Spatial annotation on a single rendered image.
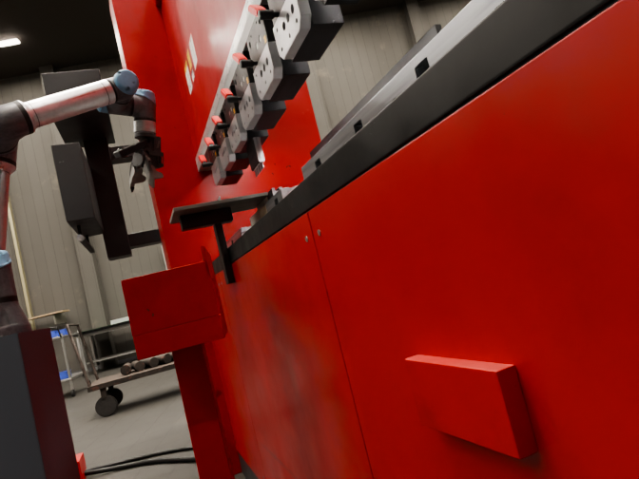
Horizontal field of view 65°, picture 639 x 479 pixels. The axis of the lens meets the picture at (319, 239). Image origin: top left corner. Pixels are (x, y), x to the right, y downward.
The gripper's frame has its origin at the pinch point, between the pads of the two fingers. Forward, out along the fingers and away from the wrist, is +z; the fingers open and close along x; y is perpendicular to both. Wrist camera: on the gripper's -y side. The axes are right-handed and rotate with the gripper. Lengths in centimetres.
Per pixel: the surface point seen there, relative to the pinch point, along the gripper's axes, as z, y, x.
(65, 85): -57, 5, 77
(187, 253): 22, 38, 30
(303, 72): -17, -8, -88
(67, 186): -9, 2, 69
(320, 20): -19, -20, -104
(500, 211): 20, -51, -148
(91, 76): -62, 15, 72
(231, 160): -8.1, 15.4, -31.6
